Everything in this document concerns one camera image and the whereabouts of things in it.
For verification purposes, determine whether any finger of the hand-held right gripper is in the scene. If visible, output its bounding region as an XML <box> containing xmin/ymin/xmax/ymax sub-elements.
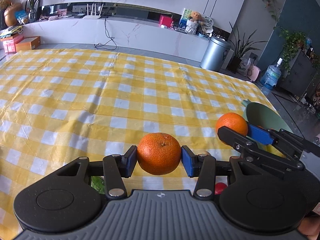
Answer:
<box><xmin>247</xmin><ymin>124</ymin><xmax>320</xmax><ymax>163</ymax></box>
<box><xmin>217</xmin><ymin>126</ymin><xmax>305</xmax><ymax>179</ymax></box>

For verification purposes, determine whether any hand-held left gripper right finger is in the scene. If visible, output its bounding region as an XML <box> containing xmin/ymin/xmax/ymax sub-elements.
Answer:
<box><xmin>181</xmin><ymin>145</ymin><xmax>253</xmax><ymax>197</ymax></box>

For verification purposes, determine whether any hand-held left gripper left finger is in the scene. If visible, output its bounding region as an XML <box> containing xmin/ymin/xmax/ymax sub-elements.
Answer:
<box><xmin>58</xmin><ymin>145</ymin><xmax>138</xmax><ymax>200</ymax></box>

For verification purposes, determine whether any orange mandarin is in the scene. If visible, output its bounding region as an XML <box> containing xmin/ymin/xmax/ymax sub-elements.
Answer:
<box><xmin>215</xmin><ymin>112</ymin><xmax>249</xmax><ymax>137</ymax></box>
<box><xmin>137</xmin><ymin>132</ymin><xmax>181</xmax><ymax>176</ymax></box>

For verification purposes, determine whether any green colander bowl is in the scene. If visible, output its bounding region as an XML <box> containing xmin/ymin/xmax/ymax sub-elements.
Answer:
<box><xmin>242</xmin><ymin>99</ymin><xmax>294</xmax><ymax>156</ymax></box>

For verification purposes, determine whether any green cucumber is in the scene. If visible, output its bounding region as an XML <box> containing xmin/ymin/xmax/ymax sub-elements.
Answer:
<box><xmin>90</xmin><ymin>176</ymin><xmax>106</xmax><ymax>194</ymax></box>

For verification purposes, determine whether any small red fruit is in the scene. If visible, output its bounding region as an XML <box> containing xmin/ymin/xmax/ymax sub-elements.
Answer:
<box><xmin>214</xmin><ymin>182</ymin><xmax>228</xmax><ymax>195</ymax></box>

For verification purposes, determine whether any blue water jug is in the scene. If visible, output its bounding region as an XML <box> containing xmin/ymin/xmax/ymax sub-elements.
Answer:
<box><xmin>260</xmin><ymin>57</ymin><xmax>283</xmax><ymax>92</ymax></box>

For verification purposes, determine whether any pink fan heater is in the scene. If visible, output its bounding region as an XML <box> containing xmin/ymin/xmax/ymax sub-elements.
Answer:
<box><xmin>247</xmin><ymin>64</ymin><xmax>262</xmax><ymax>82</ymax></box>

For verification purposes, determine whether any white plastic bag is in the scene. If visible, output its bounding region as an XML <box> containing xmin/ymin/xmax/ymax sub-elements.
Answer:
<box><xmin>237</xmin><ymin>58</ymin><xmax>252</xmax><ymax>77</ymax></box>

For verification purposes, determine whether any grey drawer cabinet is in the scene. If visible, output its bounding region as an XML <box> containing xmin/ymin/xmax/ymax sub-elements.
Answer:
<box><xmin>279</xmin><ymin>49</ymin><xmax>318</xmax><ymax>99</ymax></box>

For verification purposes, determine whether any yellow checked tablecloth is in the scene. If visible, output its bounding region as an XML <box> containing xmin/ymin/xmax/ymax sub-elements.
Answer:
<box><xmin>0</xmin><ymin>49</ymin><xmax>283</xmax><ymax>233</ymax></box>

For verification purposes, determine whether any silver pedal trash can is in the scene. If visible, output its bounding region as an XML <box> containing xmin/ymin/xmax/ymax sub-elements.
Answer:
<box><xmin>200</xmin><ymin>36</ymin><xmax>232</xmax><ymax>73</ymax></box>

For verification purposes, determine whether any long-leaf potted plant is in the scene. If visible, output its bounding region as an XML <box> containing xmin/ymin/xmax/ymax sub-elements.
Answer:
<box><xmin>226</xmin><ymin>21</ymin><xmax>269</xmax><ymax>74</ymax></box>

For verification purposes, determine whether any trailing ivy plant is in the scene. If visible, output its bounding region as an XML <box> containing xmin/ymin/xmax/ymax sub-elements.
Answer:
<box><xmin>274</xmin><ymin>26</ymin><xmax>307</xmax><ymax>73</ymax></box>

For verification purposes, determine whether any round paper fan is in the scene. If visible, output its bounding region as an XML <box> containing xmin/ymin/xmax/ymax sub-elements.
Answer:
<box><xmin>199</xmin><ymin>14</ymin><xmax>214</xmax><ymax>31</ymax></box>

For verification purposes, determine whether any white marble tv cabinet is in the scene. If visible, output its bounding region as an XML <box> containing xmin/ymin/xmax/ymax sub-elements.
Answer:
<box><xmin>22</xmin><ymin>1</ymin><xmax>235</xmax><ymax>63</ymax></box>

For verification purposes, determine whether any painted picture card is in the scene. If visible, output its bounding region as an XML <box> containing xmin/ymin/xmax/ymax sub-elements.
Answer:
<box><xmin>180</xmin><ymin>8</ymin><xmax>192</xmax><ymax>29</ymax></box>

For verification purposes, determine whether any red box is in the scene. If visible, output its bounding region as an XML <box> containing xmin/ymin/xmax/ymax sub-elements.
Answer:
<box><xmin>159</xmin><ymin>15</ymin><xmax>174</xmax><ymax>28</ymax></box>

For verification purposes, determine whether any white router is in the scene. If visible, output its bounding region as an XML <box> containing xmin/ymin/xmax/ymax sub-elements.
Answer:
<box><xmin>82</xmin><ymin>3</ymin><xmax>104</xmax><ymax>20</ymax></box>

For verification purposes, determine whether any orange shoe box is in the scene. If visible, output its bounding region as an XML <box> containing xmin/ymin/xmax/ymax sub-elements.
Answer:
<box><xmin>15</xmin><ymin>36</ymin><xmax>41</xmax><ymax>52</ymax></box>

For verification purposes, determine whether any pink box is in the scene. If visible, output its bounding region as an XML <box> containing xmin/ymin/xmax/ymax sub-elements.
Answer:
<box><xmin>3</xmin><ymin>35</ymin><xmax>24</xmax><ymax>54</ymax></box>

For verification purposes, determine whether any stack of papers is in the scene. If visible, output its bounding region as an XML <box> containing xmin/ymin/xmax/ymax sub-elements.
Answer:
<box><xmin>0</xmin><ymin>25</ymin><xmax>24</xmax><ymax>39</ymax></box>

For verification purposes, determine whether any blue snack bag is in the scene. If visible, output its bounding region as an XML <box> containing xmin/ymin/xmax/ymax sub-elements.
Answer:
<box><xmin>14</xmin><ymin>10</ymin><xmax>29</xmax><ymax>25</ymax></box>

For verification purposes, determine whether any golden vase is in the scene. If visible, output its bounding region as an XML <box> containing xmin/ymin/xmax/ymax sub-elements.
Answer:
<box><xmin>4</xmin><ymin>2</ymin><xmax>23</xmax><ymax>27</ymax></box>

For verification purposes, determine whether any green plant in glass vase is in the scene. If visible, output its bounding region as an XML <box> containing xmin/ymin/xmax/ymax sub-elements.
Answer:
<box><xmin>22</xmin><ymin>0</ymin><xmax>48</xmax><ymax>23</ymax></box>

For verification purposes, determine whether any black cable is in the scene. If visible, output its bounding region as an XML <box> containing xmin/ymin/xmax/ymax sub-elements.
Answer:
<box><xmin>94</xmin><ymin>19</ymin><xmax>117</xmax><ymax>49</ymax></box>

